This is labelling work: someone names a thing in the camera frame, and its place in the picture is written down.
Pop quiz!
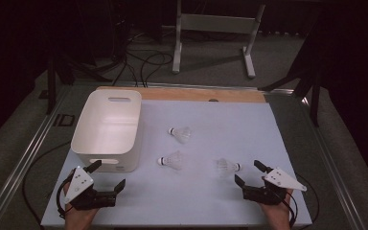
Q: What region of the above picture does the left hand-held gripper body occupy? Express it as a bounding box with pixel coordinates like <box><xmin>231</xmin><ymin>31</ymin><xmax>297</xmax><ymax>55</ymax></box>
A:
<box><xmin>63</xmin><ymin>166</ymin><xmax>118</xmax><ymax>211</ymax></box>

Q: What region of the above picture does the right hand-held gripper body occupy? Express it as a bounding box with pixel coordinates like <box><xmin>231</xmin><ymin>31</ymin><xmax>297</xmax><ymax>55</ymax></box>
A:
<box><xmin>242</xmin><ymin>167</ymin><xmax>308</xmax><ymax>206</ymax></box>

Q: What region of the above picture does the white feather shuttlecock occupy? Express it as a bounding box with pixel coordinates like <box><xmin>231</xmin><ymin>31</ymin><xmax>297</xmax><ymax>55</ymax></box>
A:
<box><xmin>168</xmin><ymin>126</ymin><xmax>193</xmax><ymax>145</ymax></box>
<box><xmin>157</xmin><ymin>150</ymin><xmax>184</xmax><ymax>171</ymax></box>
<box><xmin>215</xmin><ymin>157</ymin><xmax>243</xmax><ymax>178</ymax></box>

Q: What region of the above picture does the white plastic bin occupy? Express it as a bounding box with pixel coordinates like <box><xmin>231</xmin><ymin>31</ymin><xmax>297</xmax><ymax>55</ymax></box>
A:
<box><xmin>70</xmin><ymin>89</ymin><xmax>143</xmax><ymax>173</ymax></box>

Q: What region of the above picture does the person's left hand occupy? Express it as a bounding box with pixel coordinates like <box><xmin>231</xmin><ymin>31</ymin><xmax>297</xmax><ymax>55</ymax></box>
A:
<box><xmin>62</xmin><ymin>182</ymin><xmax>100</xmax><ymax>230</ymax></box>

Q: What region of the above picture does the person's right hand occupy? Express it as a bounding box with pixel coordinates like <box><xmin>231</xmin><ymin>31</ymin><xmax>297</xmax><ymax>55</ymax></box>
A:
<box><xmin>260</xmin><ymin>189</ymin><xmax>294</xmax><ymax>230</ymax></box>

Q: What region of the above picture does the white table mat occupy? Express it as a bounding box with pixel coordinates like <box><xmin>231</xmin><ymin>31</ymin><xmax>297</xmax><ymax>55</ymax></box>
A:
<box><xmin>40</xmin><ymin>99</ymin><xmax>313</xmax><ymax>228</ymax></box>

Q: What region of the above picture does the black rectangular floor plate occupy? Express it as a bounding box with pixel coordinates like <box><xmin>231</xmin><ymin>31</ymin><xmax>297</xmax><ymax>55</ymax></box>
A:
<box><xmin>53</xmin><ymin>114</ymin><xmax>77</xmax><ymax>127</ymax></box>

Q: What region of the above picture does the black angled stand leg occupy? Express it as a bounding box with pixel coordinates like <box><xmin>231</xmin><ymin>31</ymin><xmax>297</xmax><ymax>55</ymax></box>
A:
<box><xmin>258</xmin><ymin>18</ymin><xmax>323</xmax><ymax>128</ymax></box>

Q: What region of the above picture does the thick black gripper cable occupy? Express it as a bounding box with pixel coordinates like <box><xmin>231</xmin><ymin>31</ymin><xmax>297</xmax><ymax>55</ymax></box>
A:
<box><xmin>56</xmin><ymin>176</ymin><xmax>75</xmax><ymax>220</ymax></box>

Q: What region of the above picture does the black looped gripper cable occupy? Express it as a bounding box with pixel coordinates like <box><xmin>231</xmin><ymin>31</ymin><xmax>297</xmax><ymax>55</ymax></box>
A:
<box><xmin>287</xmin><ymin>181</ymin><xmax>320</xmax><ymax>230</ymax></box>

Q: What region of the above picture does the thin black floor cable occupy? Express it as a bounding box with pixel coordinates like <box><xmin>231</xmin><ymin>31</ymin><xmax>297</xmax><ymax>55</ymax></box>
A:
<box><xmin>21</xmin><ymin>140</ymin><xmax>73</xmax><ymax>226</ymax></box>

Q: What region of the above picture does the aluminium floor rail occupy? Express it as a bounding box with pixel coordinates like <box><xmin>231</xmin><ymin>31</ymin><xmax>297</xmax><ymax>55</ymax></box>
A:
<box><xmin>300</xmin><ymin>95</ymin><xmax>367</xmax><ymax>230</ymax></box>
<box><xmin>0</xmin><ymin>85</ymin><xmax>72</xmax><ymax>230</ymax></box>

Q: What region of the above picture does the black straight floor cable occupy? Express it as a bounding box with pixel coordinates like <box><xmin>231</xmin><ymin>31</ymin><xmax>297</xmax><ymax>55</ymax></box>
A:
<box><xmin>111</xmin><ymin>32</ymin><xmax>139</xmax><ymax>88</ymax></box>

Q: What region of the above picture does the black looped floor cable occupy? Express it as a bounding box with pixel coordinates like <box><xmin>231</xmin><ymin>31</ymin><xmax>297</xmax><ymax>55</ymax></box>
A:
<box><xmin>139</xmin><ymin>51</ymin><xmax>174</xmax><ymax>88</ymax></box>

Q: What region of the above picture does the white metal stand frame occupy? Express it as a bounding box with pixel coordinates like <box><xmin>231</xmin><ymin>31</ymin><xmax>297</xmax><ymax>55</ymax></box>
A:
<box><xmin>172</xmin><ymin>0</ymin><xmax>266</xmax><ymax>80</ymax></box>

